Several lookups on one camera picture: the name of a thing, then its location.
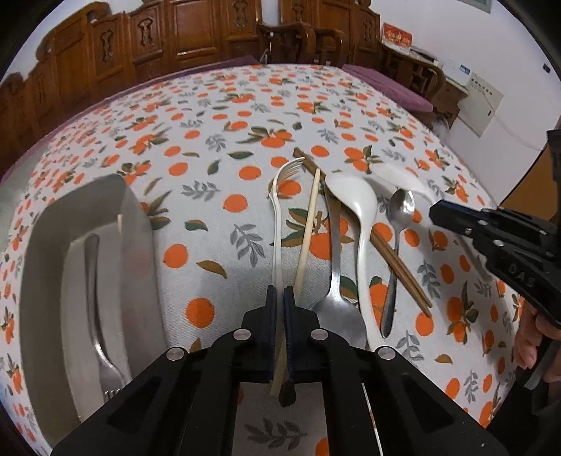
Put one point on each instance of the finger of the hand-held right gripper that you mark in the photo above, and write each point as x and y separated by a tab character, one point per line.
451	217

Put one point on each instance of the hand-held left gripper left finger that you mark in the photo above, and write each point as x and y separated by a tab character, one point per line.
271	322

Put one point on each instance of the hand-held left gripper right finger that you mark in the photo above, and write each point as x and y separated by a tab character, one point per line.
290	322

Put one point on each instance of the large metal spoon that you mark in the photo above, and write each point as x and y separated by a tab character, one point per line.
339	315

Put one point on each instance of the small metal spoon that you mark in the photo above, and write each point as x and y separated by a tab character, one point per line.
402	206

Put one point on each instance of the brown wooden chopstick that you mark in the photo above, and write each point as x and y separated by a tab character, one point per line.
412	279
404	283

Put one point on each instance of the white plastic fork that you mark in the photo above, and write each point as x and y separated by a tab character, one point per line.
276	245

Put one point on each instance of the cream chopstick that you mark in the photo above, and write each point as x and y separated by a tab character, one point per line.
307	236

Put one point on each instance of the large white plastic spoon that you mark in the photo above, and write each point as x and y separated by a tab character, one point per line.
355	197

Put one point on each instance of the stainless steel rectangular tray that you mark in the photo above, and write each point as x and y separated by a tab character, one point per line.
48	307

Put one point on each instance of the person's right forearm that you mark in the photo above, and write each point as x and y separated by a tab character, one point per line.
539	394

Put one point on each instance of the person's right hand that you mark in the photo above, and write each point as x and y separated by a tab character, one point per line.
528	337

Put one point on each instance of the white electrical cabinet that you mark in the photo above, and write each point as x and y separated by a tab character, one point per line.
482	103

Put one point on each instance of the purple seat cushion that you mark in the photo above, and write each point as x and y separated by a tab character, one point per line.
394	87

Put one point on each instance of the small white box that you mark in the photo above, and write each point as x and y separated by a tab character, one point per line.
458	74

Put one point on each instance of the metal fork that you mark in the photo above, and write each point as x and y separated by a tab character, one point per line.
93	307

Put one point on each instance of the red sign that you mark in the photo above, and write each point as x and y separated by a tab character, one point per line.
396	36

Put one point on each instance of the orange fruit print tablecloth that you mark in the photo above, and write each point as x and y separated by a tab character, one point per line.
197	131

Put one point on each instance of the carved wooden sofa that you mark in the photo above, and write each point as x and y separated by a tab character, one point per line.
342	22
87	52

